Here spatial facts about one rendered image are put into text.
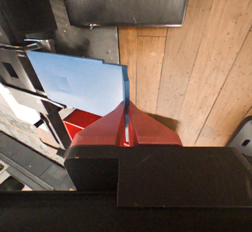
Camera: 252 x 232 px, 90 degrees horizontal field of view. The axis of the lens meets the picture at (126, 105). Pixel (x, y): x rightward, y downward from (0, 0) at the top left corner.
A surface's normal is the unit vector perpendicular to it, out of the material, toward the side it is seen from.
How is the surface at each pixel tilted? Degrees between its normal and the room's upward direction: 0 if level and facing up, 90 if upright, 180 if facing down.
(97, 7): 0
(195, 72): 0
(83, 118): 90
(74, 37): 0
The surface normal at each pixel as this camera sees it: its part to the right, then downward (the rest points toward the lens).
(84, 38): -0.42, 0.56
